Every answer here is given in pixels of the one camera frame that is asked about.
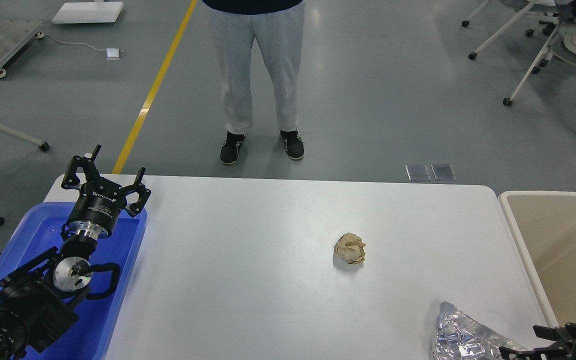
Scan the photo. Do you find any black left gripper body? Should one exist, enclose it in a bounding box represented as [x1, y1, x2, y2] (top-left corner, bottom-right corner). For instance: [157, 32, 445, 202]
[66, 180, 127, 239]

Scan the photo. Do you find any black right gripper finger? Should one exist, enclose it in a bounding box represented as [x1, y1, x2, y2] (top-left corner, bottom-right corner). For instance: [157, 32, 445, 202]
[499, 346, 551, 360]
[533, 322, 576, 346]

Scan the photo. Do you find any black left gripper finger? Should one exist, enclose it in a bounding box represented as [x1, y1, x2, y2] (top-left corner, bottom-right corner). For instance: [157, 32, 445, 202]
[118, 167, 152, 218]
[61, 145, 103, 192]

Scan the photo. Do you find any silver foil bag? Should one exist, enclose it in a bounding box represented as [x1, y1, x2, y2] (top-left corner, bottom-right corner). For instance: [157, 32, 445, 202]
[431, 301, 527, 360]

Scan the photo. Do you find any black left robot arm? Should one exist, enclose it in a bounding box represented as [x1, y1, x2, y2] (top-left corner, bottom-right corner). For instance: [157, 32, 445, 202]
[0, 145, 151, 360]

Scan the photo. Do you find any blue plastic bin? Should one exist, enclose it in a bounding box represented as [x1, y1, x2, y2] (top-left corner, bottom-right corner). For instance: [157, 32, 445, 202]
[0, 201, 149, 360]

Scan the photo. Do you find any left black shoe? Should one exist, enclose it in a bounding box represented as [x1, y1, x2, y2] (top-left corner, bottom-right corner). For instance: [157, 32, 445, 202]
[219, 131, 247, 166]

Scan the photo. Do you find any black shoe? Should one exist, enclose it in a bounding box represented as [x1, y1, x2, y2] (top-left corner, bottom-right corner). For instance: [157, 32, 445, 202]
[279, 129, 305, 161]
[219, 131, 247, 166]

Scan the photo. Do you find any beige plastic bin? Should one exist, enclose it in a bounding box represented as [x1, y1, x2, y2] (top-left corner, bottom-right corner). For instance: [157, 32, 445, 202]
[498, 190, 576, 327]

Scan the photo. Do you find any white power adapter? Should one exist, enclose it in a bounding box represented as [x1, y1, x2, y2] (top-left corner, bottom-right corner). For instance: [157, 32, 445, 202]
[105, 48, 122, 60]

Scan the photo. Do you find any right black shoe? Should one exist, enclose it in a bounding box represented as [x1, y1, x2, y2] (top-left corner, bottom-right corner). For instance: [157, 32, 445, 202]
[279, 129, 305, 161]

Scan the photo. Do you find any white flat board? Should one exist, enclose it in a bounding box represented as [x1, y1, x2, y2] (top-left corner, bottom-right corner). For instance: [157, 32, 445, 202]
[51, 0, 124, 25]

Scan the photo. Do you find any right metal floor plate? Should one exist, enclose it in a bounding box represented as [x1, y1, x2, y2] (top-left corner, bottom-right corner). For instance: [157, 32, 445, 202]
[430, 164, 457, 182]

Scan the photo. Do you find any metal floor plate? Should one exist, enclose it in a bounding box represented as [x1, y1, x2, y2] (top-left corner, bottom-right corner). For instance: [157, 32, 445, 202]
[406, 164, 431, 182]
[430, 164, 457, 182]

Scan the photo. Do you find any person in grey trousers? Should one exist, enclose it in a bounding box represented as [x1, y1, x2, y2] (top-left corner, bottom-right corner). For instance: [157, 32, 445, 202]
[201, 0, 307, 166]

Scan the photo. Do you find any crumpled brown paper ball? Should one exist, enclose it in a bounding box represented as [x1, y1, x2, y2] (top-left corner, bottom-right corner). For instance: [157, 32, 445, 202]
[333, 232, 366, 265]

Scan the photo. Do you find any left metal floor plate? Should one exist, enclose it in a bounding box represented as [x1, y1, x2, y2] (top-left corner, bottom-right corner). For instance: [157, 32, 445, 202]
[406, 164, 431, 182]

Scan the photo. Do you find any white office chair far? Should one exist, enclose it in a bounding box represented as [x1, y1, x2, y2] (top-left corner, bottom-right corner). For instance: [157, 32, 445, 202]
[467, 0, 559, 60]

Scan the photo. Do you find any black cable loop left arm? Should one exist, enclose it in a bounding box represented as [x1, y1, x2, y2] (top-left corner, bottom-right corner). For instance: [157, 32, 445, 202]
[73, 262, 121, 300]

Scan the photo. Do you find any white floor cable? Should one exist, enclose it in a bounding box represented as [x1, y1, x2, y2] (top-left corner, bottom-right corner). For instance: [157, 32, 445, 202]
[35, 32, 109, 53]

